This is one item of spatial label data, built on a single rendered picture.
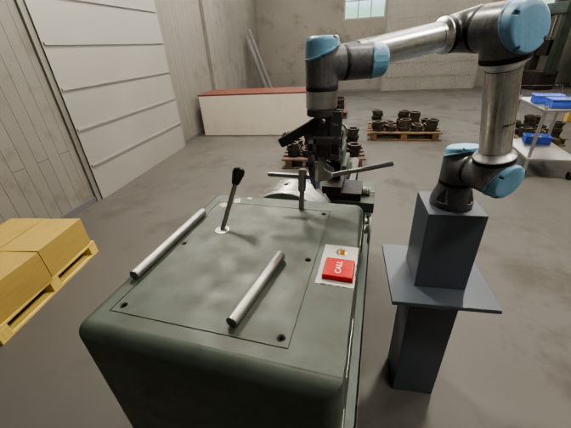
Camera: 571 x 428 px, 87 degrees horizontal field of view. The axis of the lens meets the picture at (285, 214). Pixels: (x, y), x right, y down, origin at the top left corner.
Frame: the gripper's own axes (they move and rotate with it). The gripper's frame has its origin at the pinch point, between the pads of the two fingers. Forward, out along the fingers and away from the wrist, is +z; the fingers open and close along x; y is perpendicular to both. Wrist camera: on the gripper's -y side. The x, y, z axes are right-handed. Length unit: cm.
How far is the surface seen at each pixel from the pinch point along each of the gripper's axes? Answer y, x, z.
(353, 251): 13.0, -19.2, 7.2
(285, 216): -6.6, -6.4, 7.3
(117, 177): -330, 239, 117
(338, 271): 10.6, -27.8, 6.1
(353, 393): 16, -9, 79
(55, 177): -327, 155, 83
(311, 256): 4.0, -22.8, 7.3
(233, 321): -4.8, -44.7, 5.7
